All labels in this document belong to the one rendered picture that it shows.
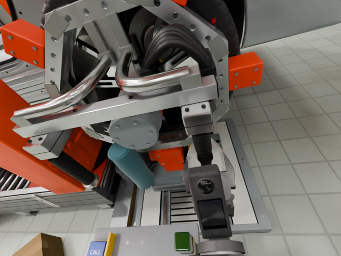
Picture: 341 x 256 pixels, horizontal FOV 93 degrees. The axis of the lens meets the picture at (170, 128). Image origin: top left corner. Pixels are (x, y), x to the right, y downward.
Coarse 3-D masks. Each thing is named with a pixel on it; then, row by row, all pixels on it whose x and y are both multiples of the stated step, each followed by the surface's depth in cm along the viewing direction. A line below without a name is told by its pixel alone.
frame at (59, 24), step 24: (96, 0) 33; (120, 0) 33; (144, 0) 33; (168, 0) 33; (48, 24) 36; (72, 24) 36; (192, 24) 40; (48, 48) 40; (216, 48) 39; (48, 72) 45; (216, 120) 57; (168, 144) 68
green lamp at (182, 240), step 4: (176, 232) 41; (180, 232) 41; (184, 232) 41; (188, 232) 41; (176, 236) 41; (180, 236) 40; (184, 236) 40; (188, 236) 40; (176, 240) 40; (180, 240) 40; (184, 240) 40; (188, 240) 39; (176, 244) 39; (180, 244) 39; (184, 244) 39; (188, 244) 39; (176, 248) 39; (180, 248) 39; (184, 248) 38; (188, 248) 38; (192, 248) 41; (180, 252) 41; (184, 252) 40; (188, 252) 40
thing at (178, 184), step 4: (212, 136) 122; (216, 136) 121; (216, 140) 115; (220, 140) 115; (220, 144) 113; (164, 180) 108; (168, 180) 107; (172, 180) 107; (176, 180) 106; (180, 180) 105; (152, 184) 106; (156, 184) 108; (160, 184) 107; (164, 184) 106; (168, 184) 106; (172, 184) 103; (176, 184) 102; (180, 184) 102; (184, 184) 102; (156, 188) 107; (160, 188) 106; (164, 188) 106; (168, 188) 106; (172, 188) 106; (176, 188) 106; (180, 188) 106; (184, 188) 106
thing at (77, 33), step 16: (80, 32) 46; (80, 48) 54; (80, 64) 57; (160, 64) 55; (176, 64) 53; (80, 80) 58; (112, 80) 58; (96, 96) 68; (112, 96) 77; (176, 112) 78; (160, 128) 75; (176, 128) 73
